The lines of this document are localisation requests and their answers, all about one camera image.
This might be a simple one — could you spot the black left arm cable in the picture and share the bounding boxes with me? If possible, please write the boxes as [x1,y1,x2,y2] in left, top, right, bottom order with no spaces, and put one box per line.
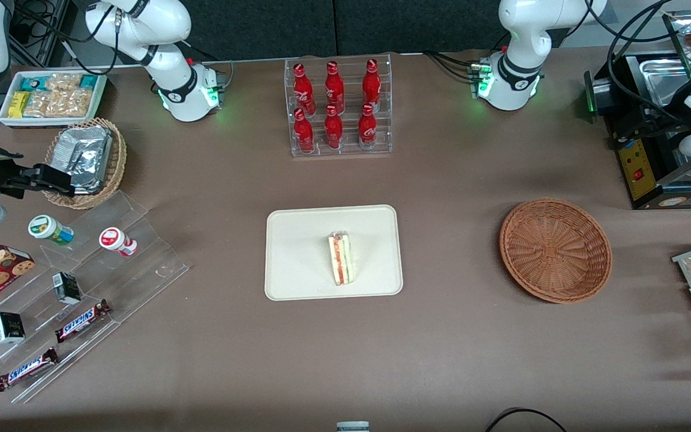
[584,0,691,124]

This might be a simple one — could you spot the triangle sandwich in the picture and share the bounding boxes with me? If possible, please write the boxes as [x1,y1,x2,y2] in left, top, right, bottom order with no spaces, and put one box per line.
[328,231,359,287]

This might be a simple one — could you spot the red cola bottle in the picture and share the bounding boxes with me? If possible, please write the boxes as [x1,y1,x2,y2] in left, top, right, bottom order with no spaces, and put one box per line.
[357,103,378,150]
[293,108,316,154]
[293,63,317,116]
[324,61,346,115]
[362,58,383,112]
[323,105,344,150]

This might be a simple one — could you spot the green lid yogurt cup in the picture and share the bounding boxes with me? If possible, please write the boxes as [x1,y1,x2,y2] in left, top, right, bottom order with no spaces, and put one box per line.
[28,214,75,247]

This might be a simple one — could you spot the snickers chocolate bar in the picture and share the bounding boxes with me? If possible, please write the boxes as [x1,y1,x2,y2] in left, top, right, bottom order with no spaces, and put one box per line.
[0,347,60,392]
[55,299,113,344]

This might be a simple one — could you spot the cream plastic serving tray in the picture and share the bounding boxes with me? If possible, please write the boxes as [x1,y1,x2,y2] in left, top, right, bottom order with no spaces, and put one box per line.
[265,205,404,301]

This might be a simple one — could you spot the clear cracker packet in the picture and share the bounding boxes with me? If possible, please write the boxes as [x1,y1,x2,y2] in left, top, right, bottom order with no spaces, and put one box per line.
[24,89,93,118]
[44,73,82,92]

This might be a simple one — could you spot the clear acrylic bottle rack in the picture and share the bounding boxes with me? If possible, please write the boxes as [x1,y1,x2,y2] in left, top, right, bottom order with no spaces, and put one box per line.
[284,53,393,158]

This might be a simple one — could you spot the yellow snack packet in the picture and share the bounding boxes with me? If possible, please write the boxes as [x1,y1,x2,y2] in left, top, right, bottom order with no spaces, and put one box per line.
[9,91,32,118]

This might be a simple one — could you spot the red lid yogurt cup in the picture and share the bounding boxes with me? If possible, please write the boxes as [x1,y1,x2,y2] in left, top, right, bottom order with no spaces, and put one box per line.
[98,227,139,258]

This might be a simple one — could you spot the white snack tray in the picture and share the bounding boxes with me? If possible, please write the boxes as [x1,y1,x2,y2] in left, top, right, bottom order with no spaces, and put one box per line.
[0,70,108,128]

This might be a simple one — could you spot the brown wicker basket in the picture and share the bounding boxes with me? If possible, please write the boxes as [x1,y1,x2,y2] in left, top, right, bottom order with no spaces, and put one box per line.
[499,198,613,304]

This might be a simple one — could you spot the silver foil packet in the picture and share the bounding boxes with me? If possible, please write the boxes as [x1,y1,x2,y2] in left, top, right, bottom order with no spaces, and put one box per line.
[52,126,113,194]

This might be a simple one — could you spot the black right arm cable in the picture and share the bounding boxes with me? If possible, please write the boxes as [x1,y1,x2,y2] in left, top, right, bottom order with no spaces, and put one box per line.
[8,0,119,76]

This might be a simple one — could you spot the black food warmer case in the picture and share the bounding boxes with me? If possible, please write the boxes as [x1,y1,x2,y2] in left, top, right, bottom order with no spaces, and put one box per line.
[584,9,691,211]

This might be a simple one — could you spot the black base cable bundle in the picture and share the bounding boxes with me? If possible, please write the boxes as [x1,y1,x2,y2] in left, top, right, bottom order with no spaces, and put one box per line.
[422,50,479,82]

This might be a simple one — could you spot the small black carton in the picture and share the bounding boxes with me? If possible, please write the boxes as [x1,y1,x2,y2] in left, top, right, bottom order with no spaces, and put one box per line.
[52,272,83,306]
[0,311,26,345]

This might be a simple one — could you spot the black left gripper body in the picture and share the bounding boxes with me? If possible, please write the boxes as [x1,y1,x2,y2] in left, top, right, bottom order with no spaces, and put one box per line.
[642,108,691,151]

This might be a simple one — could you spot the black table cable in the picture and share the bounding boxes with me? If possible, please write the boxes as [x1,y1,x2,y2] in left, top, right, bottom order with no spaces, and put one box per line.
[484,407,568,432]

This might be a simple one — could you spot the clear acrylic stepped display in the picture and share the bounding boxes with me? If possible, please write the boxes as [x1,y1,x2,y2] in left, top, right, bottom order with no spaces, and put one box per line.
[0,191,191,404]

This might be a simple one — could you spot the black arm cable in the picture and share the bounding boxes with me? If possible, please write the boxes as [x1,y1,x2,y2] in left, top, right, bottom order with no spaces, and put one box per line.
[8,0,119,76]
[584,0,691,124]

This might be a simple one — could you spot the light wicker basket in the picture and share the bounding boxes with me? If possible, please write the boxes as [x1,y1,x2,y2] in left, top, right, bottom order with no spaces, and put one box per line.
[43,118,127,209]

